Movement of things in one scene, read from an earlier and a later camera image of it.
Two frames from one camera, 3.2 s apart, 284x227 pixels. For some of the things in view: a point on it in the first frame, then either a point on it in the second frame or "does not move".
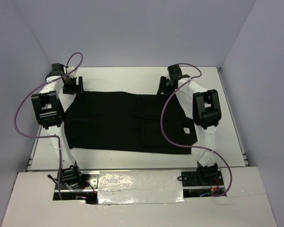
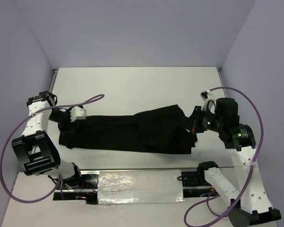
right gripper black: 162,88 to 195,117
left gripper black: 76,89 to 68,111
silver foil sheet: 136,187 does not move
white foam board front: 31,204 does not move
